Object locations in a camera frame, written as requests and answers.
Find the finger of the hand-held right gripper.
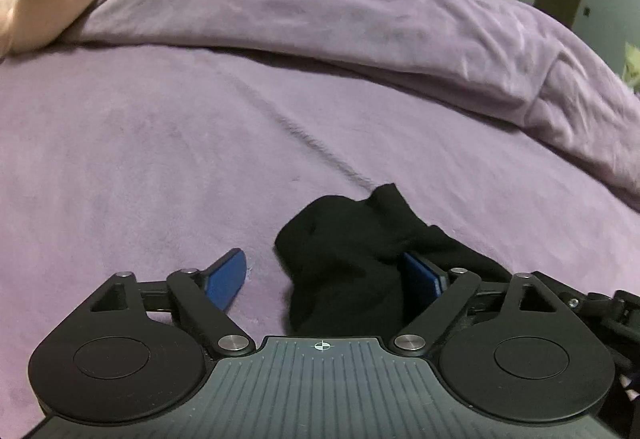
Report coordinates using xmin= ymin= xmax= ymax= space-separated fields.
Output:
xmin=531 ymin=270 xmax=640 ymax=337

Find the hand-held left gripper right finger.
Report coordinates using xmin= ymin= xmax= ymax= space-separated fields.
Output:
xmin=391 ymin=251 xmax=571 ymax=357

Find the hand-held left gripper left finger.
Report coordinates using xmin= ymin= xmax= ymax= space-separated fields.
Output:
xmin=75 ymin=248 xmax=257 ymax=357

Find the small black garment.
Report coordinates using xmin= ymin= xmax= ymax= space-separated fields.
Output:
xmin=274 ymin=182 xmax=513 ymax=336

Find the purple bed sheet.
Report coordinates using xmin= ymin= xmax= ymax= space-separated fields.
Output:
xmin=0 ymin=42 xmax=640 ymax=439

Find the pale yellow object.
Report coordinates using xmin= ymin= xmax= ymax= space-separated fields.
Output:
xmin=621 ymin=42 xmax=640 ymax=87

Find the purple duvet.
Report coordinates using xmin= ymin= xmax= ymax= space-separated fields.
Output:
xmin=60 ymin=0 xmax=640 ymax=212

